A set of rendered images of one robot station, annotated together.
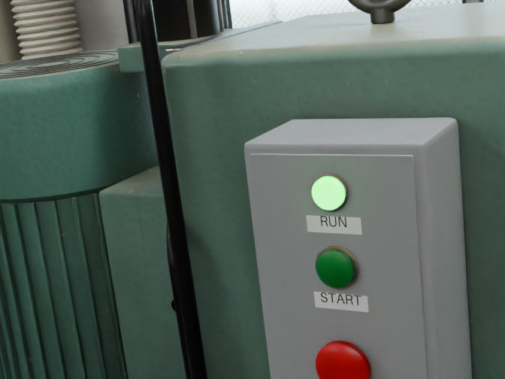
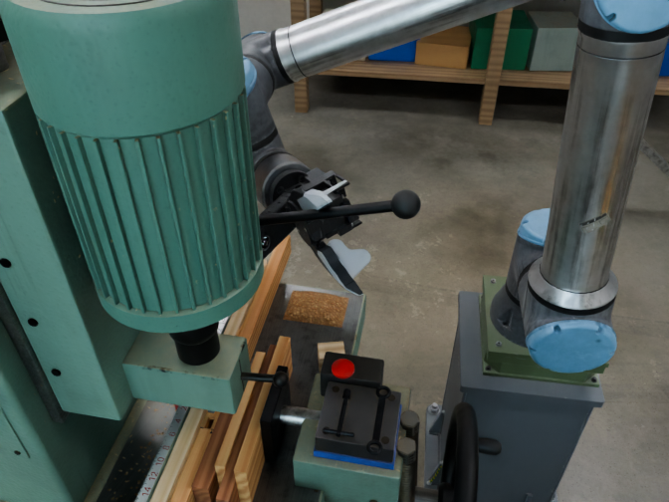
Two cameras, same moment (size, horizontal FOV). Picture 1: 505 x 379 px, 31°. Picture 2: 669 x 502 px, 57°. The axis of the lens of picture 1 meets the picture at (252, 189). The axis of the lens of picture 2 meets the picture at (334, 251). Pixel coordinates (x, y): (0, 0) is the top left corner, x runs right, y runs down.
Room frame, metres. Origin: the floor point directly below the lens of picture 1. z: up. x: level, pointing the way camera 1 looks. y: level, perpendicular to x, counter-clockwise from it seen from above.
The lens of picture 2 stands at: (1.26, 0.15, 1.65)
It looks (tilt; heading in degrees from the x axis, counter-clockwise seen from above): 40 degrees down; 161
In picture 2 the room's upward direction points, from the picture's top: straight up
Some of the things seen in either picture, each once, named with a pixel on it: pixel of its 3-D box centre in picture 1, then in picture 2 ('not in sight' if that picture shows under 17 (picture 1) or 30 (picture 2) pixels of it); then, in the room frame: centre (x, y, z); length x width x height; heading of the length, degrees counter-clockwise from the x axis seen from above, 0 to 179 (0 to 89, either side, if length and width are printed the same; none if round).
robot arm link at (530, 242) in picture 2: not in sight; (551, 257); (0.50, 0.88, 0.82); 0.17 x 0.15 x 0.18; 154
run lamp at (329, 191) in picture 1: (328, 193); not in sight; (0.43, -0.04, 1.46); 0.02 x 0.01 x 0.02; 60
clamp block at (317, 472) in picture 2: not in sight; (353, 440); (0.83, 0.33, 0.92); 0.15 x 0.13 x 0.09; 150
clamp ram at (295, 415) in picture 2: not in sight; (298, 416); (0.79, 0.26, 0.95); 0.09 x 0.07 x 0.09; 150
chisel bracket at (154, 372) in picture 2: not in sight; (189, 370); (0.73, 0.14, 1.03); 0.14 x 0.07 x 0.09; 60
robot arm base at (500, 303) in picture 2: not in sight; (537, 302); (0.50, 0.89, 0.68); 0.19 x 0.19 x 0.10
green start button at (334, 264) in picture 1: (334, 268); not in sight; (0.43, -0.04, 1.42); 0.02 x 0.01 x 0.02; 60
